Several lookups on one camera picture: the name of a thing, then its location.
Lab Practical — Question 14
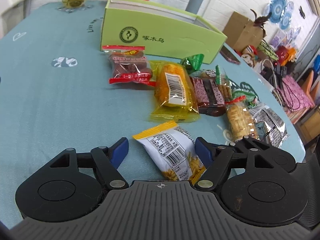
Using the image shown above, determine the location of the red-ended biscuit pack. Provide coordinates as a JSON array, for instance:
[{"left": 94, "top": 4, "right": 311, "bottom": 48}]
[{"left": 225, "top": 95, "right": 258, "bottom": 141}]

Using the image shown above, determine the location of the silver snack bag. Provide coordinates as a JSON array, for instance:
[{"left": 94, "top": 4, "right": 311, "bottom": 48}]
[{"left": 249, "top": 103, "right": 288, "bottom": 147}]

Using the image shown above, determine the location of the dark red snack pack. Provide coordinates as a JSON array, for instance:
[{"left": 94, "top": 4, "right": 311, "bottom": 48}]
[{"left": 190, "top": 77, "right": 226, "bottom": 116}]

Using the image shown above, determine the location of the white yellow fries bag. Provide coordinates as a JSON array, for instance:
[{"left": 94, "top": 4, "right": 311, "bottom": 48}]
[{"left": 133, "top": 121, "right": 206, "bottom": 184}]

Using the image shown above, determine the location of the yellow cake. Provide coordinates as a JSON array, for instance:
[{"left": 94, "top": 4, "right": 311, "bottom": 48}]
[{"left": 150, "top": 60, "right": 200, "bottom": 122}]

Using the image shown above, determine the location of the green candy packet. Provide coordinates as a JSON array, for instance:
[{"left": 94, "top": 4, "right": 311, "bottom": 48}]
[{"left": 180, "top": 54, "right": 204, "bottom": 73}]

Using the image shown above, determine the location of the red dates pack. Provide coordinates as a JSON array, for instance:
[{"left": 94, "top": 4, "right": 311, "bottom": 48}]
[{"left": 102, "top": 45, "right": 156, "bottom": 87}]

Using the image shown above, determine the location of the pink patterned cloth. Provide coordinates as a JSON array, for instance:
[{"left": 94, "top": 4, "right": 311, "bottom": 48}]
[{"left": 278, "top": 75, "right": 315, "bottom": 115}]

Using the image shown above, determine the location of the white power strip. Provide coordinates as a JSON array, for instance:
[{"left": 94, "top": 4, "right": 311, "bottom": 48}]
[{"left": 258, "top": 59, "right": 277, "bottom": 87}]

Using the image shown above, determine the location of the smartphone red case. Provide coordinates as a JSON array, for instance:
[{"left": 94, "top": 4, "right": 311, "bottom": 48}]
[{"left": 220, "top": 46, "right": 240, "bottom": 64}]

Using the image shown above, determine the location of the teal patterned tablecloth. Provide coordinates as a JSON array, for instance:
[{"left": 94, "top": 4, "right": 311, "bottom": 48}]
[{"left": 0, "top": 0, "right": 306, "bottom": 228}]

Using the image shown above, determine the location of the brown cardboard box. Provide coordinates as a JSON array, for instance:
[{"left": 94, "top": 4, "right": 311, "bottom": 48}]
[{"left": 222, "top": 11, "right": 263, "bottom": 51}]

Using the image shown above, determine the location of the dark feather decoration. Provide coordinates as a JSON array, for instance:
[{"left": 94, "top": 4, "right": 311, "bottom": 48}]
[{"left": 250, "top": 9, "right": 272, "bottom": 37}]

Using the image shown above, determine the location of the green cardboard box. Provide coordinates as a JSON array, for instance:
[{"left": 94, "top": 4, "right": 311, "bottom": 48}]
[{"left": 100, "top": 0, "right": 227, "bottom": 64}]

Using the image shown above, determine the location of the blue paper fan decoration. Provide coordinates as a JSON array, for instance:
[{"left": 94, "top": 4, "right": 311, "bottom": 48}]
[{"left": 269, "top": 0, "right": 287, "bottom": 23}]

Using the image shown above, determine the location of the grey blue tumbler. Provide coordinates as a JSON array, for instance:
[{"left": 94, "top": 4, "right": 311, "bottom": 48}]
[{"left": 185, "top": 0, "right": 203, "bottom": 14}]

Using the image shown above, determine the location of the white countertop appliance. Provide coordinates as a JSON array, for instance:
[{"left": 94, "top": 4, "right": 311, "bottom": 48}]
[{"left": 0, "top": 0, "right": 25, "bottom": 38}]

